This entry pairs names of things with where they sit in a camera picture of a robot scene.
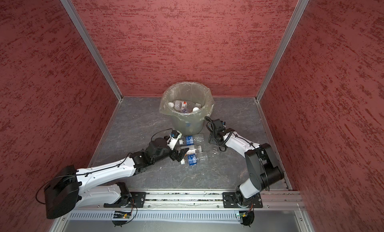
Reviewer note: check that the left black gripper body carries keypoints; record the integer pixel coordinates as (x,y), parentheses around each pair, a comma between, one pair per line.
(167,153)

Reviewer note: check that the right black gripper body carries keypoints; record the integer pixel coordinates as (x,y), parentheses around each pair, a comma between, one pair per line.
(212,138)

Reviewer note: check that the white yellow label bottle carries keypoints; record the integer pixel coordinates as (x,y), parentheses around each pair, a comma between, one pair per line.
(193,149)

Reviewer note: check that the blue label Pocari bottle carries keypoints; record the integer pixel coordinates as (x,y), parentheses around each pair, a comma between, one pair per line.
(193,159)

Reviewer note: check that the red white label water bottle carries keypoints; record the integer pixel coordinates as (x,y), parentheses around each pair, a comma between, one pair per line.
(179,105)

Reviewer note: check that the tall clear bottle white cap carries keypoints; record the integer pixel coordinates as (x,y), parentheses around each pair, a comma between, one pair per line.
(187,107)

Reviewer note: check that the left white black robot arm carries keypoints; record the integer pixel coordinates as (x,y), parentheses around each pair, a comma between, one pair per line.
(71,187)

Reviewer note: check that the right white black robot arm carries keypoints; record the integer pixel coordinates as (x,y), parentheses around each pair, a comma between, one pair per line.
(262,164)

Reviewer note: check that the clear plastic bin liner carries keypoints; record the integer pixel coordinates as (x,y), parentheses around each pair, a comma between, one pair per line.
(188,91)

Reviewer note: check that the grey mesh waste bin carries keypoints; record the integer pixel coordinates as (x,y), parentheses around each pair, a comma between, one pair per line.
(187,128)

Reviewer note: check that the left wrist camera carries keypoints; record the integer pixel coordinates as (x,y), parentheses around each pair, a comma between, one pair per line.
(174,138)

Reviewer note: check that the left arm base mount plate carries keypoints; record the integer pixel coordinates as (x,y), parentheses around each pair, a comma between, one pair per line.
(133,200)

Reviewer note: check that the aluminium front rail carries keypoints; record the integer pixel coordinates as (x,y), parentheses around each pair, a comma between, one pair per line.
(213,200)

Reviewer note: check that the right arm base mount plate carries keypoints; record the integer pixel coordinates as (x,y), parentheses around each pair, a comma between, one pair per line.
(231,200)

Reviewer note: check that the left circuit board under rail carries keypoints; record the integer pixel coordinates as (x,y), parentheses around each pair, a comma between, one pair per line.
(122,215)

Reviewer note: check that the circuit board under rail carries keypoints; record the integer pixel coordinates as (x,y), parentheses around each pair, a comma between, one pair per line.
(246,218)
(122,215)

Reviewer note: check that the right circuit board under rail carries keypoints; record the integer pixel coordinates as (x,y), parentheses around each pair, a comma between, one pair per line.
(246,218)

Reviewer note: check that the white slotted cable duct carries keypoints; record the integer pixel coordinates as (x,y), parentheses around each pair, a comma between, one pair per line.
(166,216)

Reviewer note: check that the right corner aluminium post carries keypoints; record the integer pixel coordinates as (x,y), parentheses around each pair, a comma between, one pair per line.
(293,22)

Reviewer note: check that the corner aluminium post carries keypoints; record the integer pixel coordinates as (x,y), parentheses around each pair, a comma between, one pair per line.
(293,22)
(79,25)

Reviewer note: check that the left corner aluminium post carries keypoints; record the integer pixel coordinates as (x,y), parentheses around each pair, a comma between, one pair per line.
(79,25)

